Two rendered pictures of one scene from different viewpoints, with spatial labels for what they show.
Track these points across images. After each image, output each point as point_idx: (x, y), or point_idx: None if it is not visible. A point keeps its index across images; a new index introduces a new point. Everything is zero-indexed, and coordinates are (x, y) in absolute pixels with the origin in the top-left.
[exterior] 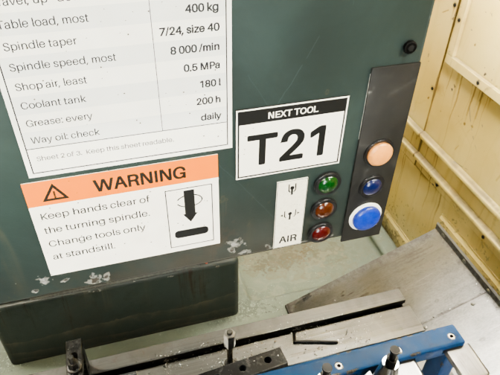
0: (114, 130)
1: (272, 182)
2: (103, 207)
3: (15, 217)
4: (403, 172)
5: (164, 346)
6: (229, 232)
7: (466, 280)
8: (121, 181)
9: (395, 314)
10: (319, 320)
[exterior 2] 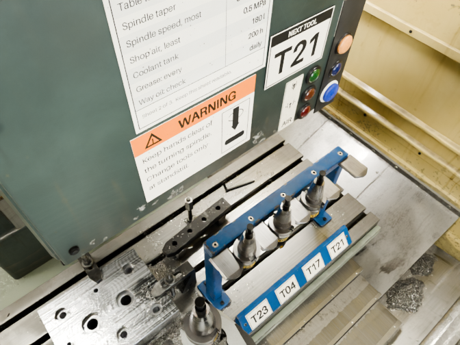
0: (195, 76)
1: (283, 84)
2: (183, 139)
3: (125, 168)
4: None
5: (139, 224)
6: (255, 129)
7: (313, 115)
8: (196, 115)
9: (282, 150)
10: (237, 170)
